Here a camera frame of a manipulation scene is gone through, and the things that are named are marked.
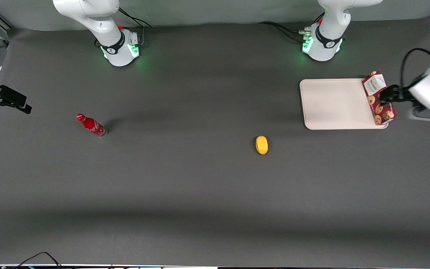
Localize red cookie box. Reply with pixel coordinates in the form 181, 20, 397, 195
361, 71, 399, 126

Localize beige plastic tray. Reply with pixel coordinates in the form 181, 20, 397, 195
299, 78, 389, 130

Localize red cola bottle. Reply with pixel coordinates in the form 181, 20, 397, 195
76, 113, 108, 138

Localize yellow lemon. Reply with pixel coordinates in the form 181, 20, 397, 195
255, 136, 269, 155

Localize black left arm base cables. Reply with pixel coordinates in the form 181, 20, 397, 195
258, 13, 325, 42

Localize black arm base cables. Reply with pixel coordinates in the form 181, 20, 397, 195
258, 13, 325, 42
95, 7, 152, 47

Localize black right arm base cables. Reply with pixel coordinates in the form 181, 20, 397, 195
95, 7, 152, 47

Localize black cable at table edge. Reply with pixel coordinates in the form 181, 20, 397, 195
2, 251, 63, 269

